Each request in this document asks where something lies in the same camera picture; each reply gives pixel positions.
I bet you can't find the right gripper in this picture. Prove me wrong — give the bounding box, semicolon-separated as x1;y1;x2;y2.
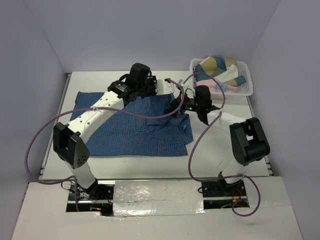
164;91;201;119

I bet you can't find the blue checked long sleeve shirt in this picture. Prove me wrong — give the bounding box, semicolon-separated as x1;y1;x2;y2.
68;91;194;158

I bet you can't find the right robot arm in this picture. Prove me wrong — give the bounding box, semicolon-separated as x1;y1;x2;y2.
164;85;270;196

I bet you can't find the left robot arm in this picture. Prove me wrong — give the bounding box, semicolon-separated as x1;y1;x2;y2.
53;63;157;199

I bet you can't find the pink shirt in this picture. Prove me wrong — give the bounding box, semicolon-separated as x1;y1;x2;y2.
195;64;247;93

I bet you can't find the teal tan patterned shirt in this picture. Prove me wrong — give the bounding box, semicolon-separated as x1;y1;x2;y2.
193;57;247;87

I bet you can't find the white plastic laundry basket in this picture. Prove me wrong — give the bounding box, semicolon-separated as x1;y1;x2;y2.
189;58;253;99

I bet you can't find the silver foil tape panel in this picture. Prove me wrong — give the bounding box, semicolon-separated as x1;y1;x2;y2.
112;180;205;217

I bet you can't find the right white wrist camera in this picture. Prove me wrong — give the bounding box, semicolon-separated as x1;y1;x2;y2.
178;79;193;91

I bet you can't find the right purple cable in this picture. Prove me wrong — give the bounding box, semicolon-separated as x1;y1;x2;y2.
181;72;262;216

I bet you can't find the purple cable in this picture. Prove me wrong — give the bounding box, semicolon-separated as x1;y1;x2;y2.
23;77;187;212
181;72;262;216

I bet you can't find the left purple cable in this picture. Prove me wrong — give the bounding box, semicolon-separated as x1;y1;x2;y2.
23;77;187;212

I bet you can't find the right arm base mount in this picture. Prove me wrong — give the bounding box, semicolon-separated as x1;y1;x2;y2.
197;180;249;210

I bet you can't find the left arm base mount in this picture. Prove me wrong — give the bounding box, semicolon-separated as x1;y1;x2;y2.
65;181;115;217

